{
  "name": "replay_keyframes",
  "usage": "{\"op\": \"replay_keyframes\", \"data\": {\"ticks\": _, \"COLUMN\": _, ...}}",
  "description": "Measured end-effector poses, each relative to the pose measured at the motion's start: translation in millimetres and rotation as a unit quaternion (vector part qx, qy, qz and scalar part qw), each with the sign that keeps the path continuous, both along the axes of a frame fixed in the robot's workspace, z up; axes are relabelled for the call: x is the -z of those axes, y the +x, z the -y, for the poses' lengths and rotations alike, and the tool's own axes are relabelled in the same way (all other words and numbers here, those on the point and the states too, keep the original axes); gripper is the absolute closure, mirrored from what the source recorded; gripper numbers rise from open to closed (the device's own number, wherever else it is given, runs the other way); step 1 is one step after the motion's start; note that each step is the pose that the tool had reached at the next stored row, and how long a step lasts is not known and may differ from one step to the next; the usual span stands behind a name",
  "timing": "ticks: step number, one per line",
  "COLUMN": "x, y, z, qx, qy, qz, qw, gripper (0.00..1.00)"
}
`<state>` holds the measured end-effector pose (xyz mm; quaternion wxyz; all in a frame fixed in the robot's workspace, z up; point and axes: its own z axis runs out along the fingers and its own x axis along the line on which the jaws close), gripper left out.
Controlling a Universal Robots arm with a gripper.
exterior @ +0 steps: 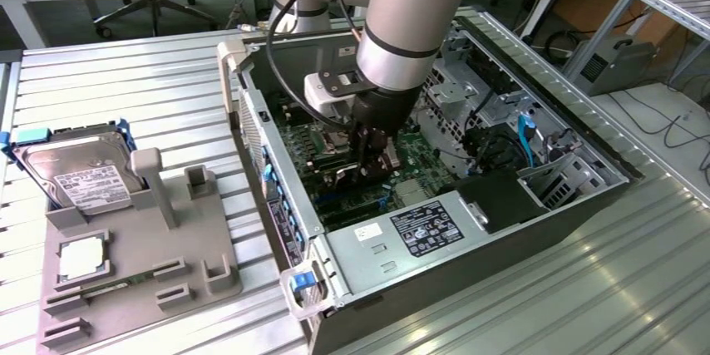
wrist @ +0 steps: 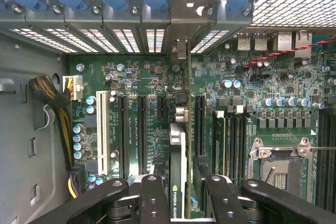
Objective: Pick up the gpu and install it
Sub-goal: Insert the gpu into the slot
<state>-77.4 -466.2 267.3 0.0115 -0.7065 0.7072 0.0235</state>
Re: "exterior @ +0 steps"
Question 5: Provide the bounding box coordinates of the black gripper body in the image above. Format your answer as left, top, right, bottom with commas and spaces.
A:
348, 86, 420, 136

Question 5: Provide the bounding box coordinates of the graphics card with metal bracket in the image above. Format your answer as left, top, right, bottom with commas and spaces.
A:
324, 161, 390, 192

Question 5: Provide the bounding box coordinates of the CPU socket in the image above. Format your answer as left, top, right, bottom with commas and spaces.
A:
312, 128, 356, 155

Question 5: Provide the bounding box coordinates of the green RAM stick in slot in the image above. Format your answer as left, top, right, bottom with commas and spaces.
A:
308, 153, 362, 174

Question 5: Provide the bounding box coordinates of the green motherboard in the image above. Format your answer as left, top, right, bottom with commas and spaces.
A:
273, 96, 464, 234

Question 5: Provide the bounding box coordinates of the silver chipset heat sink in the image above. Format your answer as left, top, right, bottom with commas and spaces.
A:
392, 182, 438, 202

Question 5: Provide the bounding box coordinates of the silver disk bay cage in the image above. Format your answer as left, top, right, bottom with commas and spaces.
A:
418, 55, 503, 131

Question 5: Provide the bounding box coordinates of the silver power supply with label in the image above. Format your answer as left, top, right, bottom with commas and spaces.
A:
323, 190, 492, 298

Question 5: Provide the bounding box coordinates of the black plastic air shroud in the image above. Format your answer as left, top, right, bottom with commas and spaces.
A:
438, 170, 548, 234

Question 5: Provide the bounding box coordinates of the open black PC case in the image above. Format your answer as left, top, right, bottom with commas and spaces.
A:
215, 16, 647, 355

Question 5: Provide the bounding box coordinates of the grey computer tower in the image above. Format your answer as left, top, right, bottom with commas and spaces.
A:
562, 37, 661, 97

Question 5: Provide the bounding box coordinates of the grey parts rack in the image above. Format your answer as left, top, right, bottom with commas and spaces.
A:
36, 149, 245, 354

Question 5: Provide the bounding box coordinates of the black office chair base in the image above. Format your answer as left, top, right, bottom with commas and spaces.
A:
91, 0, 220, 39

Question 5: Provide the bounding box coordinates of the silver hard disk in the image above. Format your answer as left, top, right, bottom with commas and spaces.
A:
21, 131, 137, 217

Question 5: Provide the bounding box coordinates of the silver CPU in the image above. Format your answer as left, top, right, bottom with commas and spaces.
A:
57, 240, 112, 281

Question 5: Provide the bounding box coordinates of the blue disk caddy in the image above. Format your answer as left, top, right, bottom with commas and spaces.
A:
0, 119, 140, 165

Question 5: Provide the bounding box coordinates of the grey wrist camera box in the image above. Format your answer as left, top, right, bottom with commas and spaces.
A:
303, 71, 379, 120

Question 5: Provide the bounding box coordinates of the black power wire bundle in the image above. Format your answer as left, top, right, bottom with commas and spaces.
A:
463, 124, 528, 175

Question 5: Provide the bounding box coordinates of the blue disk wire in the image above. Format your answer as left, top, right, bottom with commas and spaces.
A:
515, 113, 536, 171

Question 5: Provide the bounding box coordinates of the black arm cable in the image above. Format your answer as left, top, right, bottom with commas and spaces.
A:
264, 0, 356, 130

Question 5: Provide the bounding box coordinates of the coiled black cable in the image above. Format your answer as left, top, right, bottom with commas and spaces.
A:
544, 29, 578, 62

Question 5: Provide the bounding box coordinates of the silver disk bay bracket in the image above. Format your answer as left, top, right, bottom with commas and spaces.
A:
518, 150, 631, 210

